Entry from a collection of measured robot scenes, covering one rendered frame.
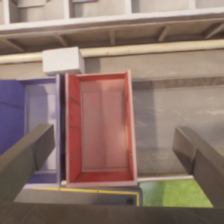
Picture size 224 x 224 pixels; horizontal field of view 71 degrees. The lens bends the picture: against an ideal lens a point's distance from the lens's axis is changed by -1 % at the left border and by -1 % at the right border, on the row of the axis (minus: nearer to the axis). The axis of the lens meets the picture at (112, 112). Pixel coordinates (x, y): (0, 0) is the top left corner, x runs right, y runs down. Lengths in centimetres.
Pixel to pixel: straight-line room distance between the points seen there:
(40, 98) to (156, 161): 49
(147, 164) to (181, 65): 39
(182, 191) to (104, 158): 100
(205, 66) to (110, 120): 42
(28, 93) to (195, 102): 63
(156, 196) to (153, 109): 96
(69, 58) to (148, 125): 36
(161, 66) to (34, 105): 51
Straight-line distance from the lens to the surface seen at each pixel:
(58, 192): 111
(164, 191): 146
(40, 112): 67
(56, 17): 56
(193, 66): 70
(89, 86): 61
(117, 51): 64
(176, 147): 17
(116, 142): 59
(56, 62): 58
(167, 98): 63
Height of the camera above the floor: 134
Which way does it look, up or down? 82 degrees down
